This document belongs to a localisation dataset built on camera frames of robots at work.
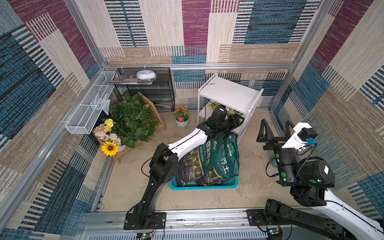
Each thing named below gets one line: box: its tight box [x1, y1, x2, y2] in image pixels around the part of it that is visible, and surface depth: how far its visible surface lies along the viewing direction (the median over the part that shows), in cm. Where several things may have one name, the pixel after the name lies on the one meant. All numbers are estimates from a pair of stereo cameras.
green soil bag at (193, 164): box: [177, 133, 226, 187], surface depth 77 cm
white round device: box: [136, 69, 156, 80], surface depth 91 cm
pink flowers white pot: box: [174, 105, 191, 128], surface depth 102 cm
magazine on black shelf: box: [108, 74, 157, 85], surface depth 83 cm
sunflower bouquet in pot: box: [93, 118, 127, 157], surface depth 77 cm
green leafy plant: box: [110, 93, 159, 149], surface depth 88 cm
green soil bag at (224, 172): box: [201, 132, 240, 186], surface depth 71 cm
